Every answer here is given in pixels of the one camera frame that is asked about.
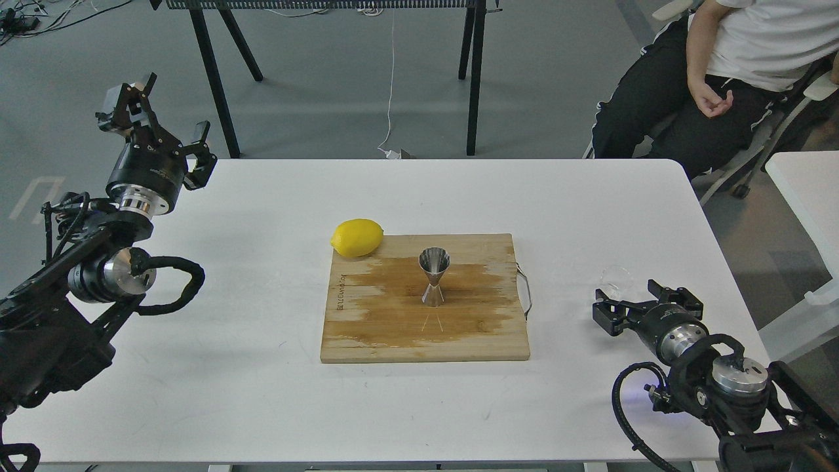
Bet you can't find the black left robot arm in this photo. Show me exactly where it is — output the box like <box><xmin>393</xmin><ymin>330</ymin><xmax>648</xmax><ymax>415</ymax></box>
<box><xmin>1</xmin><ymin>73</ymin><xmax>218</xmax><ymax>420</ymax></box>

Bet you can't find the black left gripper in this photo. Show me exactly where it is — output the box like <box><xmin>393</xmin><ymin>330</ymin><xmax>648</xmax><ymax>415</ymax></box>
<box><xmin>96</xmin><ymin>72</ymin><xmax>218</xmax><ymax>216</ymax></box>

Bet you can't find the white hanging cable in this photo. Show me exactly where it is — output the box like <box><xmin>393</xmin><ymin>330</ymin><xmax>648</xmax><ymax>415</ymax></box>
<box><xmin>376</xmin><ymin>9</ymin><xmax>408</xmax><ymax>160</ymax></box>

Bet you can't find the seated person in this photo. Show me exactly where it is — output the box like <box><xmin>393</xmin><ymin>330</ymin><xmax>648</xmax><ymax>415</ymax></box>
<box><xmin>591</xmin><ymin>1</ymin><xmax>838</xmax><ymax>179</ymax></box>

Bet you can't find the black metal frame table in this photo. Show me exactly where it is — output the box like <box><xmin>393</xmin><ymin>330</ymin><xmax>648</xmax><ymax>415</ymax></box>
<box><xmin>150</xmin><ymin>1</ymin><xmax>500</xmax><ymax>159</ymax></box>

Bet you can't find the wooden cutting board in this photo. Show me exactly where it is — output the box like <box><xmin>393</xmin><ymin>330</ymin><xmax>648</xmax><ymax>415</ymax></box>
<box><xmin>320</xmin><ymin>233</ymin><xmax>530</xmax><ymax>364</ymax></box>

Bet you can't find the floor cables bundle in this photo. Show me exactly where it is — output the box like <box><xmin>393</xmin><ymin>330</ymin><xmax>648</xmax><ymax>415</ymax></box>
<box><xmin>0</xmin><ymin>0</ymin><xmax>135</xmax><ymax>47</ymax></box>

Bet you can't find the steel double jigger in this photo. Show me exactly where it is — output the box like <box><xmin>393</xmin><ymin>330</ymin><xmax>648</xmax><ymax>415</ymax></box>
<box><xmin>418</xmin><ymin>247</ymin><xmax>450</xmax><ymax>307</ymax></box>

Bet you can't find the small clear glass cup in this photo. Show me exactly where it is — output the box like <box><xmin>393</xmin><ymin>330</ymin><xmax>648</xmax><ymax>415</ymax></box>
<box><xmin>598</xmin><ymin>265</ymin><xmax>635</xmax><ymax>300</ymax></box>

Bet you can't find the white side table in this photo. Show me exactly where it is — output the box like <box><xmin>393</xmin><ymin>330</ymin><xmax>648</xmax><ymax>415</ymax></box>
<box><xmin>759</xmin><ymin>151</ymin><xmax>838</xmax><ymax>363</ymax></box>

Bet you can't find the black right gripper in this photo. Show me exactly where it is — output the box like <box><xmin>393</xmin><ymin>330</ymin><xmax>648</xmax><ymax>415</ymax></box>
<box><xmin>591</xmin><ymin>280</ymin><xmax>708</xmax><ymax>366</ymax></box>

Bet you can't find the yellow lemon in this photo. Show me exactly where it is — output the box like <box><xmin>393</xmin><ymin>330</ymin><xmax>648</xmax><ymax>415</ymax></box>
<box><xmin>330</xmin><ymin>218</ymin><xmax>384</xmax><ymax>258</ymax></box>

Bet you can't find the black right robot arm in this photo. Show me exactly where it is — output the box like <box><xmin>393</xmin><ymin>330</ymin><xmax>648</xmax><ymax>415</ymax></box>
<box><xmin>593</xmin><ymin>280</ymin><xmax>838</xmax><ymax>471</ymax></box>

